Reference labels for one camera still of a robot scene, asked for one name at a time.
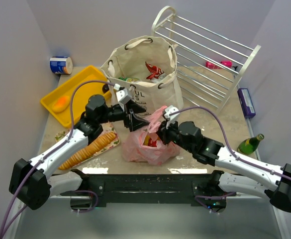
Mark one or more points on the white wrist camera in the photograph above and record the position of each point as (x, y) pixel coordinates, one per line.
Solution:
(123, 95)
(170, 115)

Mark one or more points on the red white snack packet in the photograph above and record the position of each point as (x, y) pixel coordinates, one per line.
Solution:
(156, 73)

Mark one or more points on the green glass bottle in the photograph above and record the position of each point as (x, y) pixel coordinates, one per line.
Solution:
(250, 145)

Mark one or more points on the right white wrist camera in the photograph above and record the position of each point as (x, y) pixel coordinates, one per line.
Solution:
(170, 115)

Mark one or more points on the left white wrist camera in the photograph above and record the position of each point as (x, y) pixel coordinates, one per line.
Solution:
(123, 95)

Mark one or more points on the purple box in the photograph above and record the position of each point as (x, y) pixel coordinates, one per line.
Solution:
(246, 103)

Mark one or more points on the row of round crackers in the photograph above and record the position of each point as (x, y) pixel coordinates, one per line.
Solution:
(85, 153)

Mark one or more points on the white metal rack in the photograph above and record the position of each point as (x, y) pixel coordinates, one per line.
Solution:
(195, 44)

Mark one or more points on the black base frame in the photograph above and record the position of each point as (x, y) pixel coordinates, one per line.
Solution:
(191, 189)

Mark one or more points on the pink plastic bag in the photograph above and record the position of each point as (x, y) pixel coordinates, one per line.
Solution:
(133, 149)

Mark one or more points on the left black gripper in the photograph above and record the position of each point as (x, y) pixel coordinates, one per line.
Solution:
(131, 117)

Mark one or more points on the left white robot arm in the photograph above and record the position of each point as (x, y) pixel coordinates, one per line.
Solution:
(29, 179)

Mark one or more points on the red toy apple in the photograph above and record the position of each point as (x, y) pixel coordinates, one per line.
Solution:
(157, 144)

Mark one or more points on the blue white tissue roll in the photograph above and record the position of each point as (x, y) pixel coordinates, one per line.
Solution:
(61, 65)

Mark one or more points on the beige canvas tote bag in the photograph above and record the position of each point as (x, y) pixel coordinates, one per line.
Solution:
(129, 60)

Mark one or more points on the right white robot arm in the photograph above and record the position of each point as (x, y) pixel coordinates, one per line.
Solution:
(254, 177)

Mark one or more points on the green chips bag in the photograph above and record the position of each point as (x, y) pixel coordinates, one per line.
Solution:
(129, 80)

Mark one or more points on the pink packet behind rack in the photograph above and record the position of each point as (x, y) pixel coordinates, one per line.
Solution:
(210, 65)

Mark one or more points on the floral rectangular plate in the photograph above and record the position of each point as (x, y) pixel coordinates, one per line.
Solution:
(108, 129)

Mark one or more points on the yellow plastic tray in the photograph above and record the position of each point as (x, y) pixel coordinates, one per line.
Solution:
(81, 96)

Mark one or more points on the orange toy mango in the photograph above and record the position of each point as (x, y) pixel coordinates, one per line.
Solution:
(61, 104)

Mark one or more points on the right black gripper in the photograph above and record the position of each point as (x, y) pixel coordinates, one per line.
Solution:
(165, 131)

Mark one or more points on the yellow toy banana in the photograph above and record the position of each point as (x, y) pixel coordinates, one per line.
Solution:
(149, 142)

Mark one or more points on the dark toy plum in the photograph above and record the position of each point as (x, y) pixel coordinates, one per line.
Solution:
(105, 88)

